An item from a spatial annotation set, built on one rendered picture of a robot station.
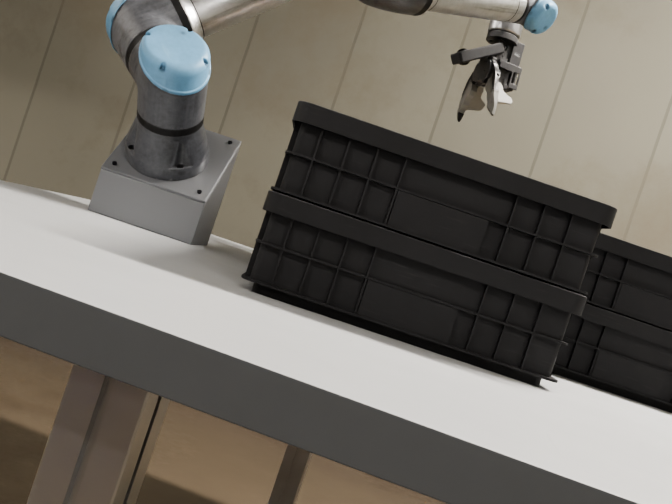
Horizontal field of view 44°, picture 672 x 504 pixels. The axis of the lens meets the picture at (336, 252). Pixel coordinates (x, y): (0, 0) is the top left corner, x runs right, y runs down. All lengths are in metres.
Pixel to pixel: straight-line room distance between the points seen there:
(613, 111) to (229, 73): 1.48
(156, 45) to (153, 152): 0.19
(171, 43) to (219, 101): 1.94
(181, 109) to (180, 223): 0.20
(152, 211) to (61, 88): 2.15
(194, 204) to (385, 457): 1.01
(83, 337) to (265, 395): 0.12
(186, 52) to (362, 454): 1.00
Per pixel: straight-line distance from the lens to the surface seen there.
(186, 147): 1.47
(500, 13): 1.74
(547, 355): 1.02
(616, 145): 3.27
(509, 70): 1.93
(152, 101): 1.43
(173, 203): 1.48
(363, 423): 0.51
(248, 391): 0.52
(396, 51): 3.29
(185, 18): 1.52
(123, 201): 1.50
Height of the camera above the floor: 0.79
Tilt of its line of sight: 1 degrees down
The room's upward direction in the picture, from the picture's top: 19 degrees clockwise
